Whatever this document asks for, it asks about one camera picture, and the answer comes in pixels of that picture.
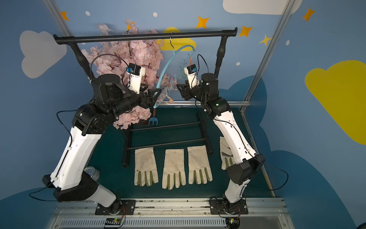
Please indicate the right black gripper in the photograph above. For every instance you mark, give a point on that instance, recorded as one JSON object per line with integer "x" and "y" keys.
{"x": 189, "y": 92}

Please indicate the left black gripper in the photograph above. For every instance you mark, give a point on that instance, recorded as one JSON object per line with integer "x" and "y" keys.
{"x": 146, "y": 97}

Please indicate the beige glove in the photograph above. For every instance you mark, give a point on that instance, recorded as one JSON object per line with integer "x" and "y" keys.
{"x": 145, "y": 167}
{"x": 174, "y": 169}
{"x": 199, "y": 167}
{"x": 225, "y": 154}

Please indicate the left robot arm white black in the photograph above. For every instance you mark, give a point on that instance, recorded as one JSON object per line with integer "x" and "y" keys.
{"x": 111, "y": 99}

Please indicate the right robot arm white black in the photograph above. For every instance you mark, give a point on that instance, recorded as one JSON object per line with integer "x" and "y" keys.
{"x": 246, "y": 161}

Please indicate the blue small garden fork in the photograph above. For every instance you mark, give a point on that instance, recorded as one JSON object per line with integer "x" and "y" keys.
{"x": 153, "y": 121}

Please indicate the black garment rack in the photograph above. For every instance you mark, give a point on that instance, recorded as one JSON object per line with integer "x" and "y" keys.
{"x": 224, "y": 34}

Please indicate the pink cherry blossom tree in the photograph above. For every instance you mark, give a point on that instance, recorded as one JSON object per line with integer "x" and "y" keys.
{"x": 145, "y": 53}

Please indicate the silver tin can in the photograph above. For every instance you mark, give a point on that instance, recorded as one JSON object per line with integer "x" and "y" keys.
{"x": 93, "y": 173}

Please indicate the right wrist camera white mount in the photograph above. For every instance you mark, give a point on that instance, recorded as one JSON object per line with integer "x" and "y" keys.
{"x": 191, "y": 72}

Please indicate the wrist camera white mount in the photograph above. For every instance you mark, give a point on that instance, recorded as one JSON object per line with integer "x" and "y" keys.
{"x": 136, "y": 73}
{"x": 191, "y": 72}

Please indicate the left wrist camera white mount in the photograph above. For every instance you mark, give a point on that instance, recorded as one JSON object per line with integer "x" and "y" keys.
{"x": 136, "y": 73}

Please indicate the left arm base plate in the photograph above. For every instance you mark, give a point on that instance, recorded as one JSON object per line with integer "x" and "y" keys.
{"x": 125, "y": 206}

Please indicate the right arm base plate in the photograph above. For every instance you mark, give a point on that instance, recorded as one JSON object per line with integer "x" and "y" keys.
{"x": 223, "y": 206}

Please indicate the aluminium front rail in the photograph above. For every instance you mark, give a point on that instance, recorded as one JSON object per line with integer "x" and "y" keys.
{"x": 173, "y": 213}

